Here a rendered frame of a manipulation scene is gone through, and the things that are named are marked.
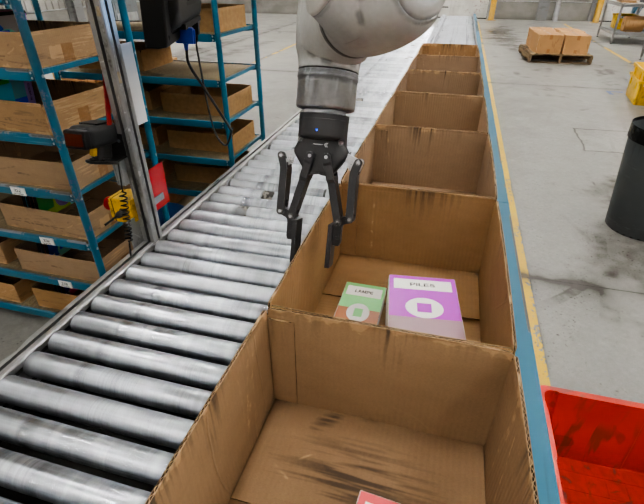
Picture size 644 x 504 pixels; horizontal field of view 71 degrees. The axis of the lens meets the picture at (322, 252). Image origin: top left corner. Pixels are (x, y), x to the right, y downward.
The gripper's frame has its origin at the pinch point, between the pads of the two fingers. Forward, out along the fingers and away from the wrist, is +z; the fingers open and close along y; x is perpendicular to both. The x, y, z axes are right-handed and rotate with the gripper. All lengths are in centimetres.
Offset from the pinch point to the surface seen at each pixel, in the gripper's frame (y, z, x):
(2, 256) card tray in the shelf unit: 153, 41, -76
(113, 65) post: 57, -29, -24
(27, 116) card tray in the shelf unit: 112, -16, -53
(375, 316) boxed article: -11.0, 11.5, -3.5
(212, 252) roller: 38, 15, -39
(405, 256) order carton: -13.8, 4.6, -22.1
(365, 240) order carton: -5.4, 2.3, -21.3
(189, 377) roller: 22.6, 29.8, -2.1
